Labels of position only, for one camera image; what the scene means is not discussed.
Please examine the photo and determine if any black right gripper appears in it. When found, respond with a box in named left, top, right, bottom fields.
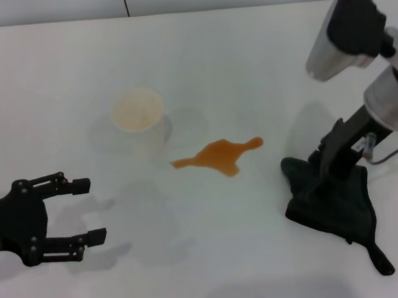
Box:
left=305, top=105, right=391, bottom=182

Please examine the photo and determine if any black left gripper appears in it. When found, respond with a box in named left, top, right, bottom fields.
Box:
left=0, top=169, right=111, bottom=270

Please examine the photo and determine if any dark blue rag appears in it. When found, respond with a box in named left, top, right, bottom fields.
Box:
left=279, top=148, right=397, bottom=284

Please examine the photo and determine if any white paper cup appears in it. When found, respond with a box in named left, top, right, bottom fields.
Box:
left=109, top=85, right=175, bottom=163

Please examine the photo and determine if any brown water stain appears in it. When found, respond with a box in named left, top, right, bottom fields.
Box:
left=169, top=135, right=267, bottom=184

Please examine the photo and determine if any right wrist cable with plug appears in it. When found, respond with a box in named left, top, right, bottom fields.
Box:
left=360, top=131, right=398, bottom=165

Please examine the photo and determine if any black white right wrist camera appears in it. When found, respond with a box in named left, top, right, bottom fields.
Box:
left=300, top=0, right=393, bottom=85

